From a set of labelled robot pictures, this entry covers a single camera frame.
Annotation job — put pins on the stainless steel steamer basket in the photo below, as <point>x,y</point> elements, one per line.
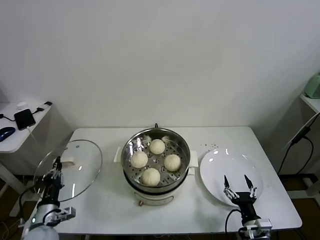
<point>130,150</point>

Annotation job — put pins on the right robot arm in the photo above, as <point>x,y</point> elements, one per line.
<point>252,233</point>

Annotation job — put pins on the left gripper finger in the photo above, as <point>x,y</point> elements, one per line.
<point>50,176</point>
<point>58,165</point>

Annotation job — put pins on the black smartphone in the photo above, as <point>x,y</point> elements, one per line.
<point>24,120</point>

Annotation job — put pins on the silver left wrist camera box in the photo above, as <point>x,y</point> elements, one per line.
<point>65,213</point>

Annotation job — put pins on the white steamed baozi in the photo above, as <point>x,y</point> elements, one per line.
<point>157,146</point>
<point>151,176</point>
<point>172,162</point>
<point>139,160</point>

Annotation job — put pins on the mint green appliance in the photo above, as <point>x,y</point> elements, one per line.
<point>313,86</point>

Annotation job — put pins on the white round plate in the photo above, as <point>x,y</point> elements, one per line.
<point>225,165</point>

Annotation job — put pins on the white side table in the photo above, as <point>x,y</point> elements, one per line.
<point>15,146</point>

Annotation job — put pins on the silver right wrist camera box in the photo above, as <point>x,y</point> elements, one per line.
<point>262,223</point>

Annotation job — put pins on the white shelf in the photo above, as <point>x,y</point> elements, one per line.
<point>311,101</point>

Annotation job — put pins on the glass pot lid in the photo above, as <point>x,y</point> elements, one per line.
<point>82,165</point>

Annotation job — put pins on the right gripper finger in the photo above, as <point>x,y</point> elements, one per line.
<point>227,186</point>
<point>250,186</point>

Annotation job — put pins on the blue computer mouse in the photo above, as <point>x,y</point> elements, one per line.
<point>6,132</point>

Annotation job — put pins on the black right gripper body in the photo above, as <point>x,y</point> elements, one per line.
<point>246,203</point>

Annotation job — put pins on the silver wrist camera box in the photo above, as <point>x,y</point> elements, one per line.
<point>65,213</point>
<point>262,223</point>

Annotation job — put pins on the small white adapter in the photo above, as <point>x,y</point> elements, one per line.
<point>21,105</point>

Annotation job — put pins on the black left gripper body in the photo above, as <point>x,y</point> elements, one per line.
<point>51,191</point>

